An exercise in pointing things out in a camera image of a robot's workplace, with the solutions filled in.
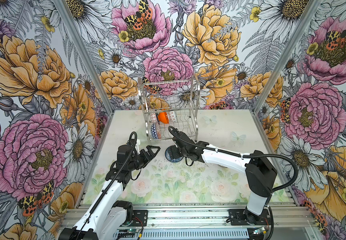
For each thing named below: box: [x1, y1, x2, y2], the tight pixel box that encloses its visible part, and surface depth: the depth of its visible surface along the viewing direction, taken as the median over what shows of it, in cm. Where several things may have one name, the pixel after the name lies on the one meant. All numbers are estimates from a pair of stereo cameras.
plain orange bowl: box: [158, 112, 170, 124], surface depth 104 cm
